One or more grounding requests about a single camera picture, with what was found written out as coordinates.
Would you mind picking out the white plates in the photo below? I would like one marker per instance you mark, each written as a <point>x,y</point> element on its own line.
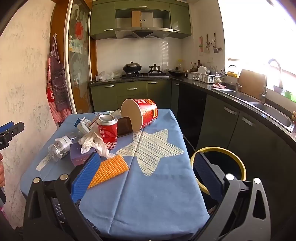
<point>203,70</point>

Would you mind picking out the clear plastic bottle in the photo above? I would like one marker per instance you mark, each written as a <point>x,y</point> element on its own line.
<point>61,146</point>

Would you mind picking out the crumpled clear plastic bag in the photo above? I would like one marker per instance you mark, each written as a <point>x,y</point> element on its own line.
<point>107,75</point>

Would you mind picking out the white dish rack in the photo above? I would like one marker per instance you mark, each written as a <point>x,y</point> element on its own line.
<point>203,78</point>

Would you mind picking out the green plastic container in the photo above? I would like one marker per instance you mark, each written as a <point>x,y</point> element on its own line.
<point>290,96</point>

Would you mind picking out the tall gooseneck steel faucet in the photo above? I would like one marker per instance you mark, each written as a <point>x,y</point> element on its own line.
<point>264,92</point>

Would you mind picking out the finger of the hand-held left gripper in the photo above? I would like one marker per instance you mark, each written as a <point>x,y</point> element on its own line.
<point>13,129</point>

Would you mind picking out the small dark bowl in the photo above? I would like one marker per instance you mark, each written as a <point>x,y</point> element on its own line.
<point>278,89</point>

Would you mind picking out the green base cabinets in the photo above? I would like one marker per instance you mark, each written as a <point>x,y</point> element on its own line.
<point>131,92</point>

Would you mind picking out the small wooden board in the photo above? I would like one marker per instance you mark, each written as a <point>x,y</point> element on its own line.
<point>136,18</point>

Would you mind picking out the purple cardboard box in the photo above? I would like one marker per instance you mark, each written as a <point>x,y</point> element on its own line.
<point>77,158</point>

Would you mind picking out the black gas stove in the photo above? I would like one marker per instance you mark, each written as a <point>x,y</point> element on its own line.
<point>144,75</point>

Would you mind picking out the person's left hand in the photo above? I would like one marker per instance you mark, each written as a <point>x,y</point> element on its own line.
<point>1,171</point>

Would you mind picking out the wooden cutting board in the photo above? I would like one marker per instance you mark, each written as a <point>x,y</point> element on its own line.
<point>251,81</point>

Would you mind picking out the dark kitchen countertop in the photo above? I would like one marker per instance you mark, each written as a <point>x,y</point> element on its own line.
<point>198,83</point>

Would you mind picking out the red checked apron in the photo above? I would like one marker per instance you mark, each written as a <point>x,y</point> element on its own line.
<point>52,102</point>

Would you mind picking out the printed sliding glass door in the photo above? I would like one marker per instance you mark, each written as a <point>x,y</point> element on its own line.
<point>78,58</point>

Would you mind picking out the red paper noodle cup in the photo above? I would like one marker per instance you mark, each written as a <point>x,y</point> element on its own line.
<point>148,113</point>

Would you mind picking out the wide green wall cabinet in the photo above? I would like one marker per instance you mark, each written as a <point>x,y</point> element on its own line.
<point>142,4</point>

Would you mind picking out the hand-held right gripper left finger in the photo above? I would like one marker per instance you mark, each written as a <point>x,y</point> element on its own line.
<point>84,178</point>

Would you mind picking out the hanging kitchen utensils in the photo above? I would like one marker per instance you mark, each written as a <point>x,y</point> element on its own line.
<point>215,46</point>

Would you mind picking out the black lidded frying pan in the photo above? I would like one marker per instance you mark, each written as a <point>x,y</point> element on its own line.
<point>176,72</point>

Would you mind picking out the dark brown case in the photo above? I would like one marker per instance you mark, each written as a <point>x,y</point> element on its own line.
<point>124,127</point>

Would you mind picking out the white and blue wrapper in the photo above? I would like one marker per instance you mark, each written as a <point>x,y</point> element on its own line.
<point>81,124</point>

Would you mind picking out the sauce bottles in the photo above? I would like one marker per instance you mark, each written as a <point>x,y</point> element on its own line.
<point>195,66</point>

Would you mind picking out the red soda can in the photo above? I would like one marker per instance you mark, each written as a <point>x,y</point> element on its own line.
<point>107,134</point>

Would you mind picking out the bright window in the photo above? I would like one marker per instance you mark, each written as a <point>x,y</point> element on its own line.
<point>259,30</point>

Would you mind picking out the steel double sink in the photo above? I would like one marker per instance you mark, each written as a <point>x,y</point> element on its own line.
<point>270,113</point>

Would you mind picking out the yellow kitchen item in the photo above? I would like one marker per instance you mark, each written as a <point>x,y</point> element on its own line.
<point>232,74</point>

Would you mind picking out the steel range hood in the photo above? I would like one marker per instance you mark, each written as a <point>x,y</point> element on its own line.
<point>157,23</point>

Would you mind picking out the yellow rimmed black trash bin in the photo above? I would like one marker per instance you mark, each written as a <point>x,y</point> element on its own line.
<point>231,151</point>

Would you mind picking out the purple checked apron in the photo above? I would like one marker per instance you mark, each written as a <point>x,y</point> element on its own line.
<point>59,88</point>

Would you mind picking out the black wok with lid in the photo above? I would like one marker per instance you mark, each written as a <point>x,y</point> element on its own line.
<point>131,67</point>

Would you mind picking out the white tissue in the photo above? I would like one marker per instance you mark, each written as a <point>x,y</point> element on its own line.
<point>89,141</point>

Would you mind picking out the small steel faucet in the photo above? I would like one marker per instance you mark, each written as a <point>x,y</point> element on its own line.
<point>237,83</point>

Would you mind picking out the dark base cabinets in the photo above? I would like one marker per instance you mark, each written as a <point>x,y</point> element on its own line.
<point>222,120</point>

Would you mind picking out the pink dish cloth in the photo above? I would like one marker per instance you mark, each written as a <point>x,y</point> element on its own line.
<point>218,86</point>

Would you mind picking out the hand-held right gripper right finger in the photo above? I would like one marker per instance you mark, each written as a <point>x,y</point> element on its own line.
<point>207,178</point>

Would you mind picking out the orange spiked rubber pad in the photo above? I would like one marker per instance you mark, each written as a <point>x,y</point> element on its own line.
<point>108,169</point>

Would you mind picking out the blue star print tablecloth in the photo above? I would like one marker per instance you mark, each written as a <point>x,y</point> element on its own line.
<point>150,197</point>

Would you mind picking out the white paper strip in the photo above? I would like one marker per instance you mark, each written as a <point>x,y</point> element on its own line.
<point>43,162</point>

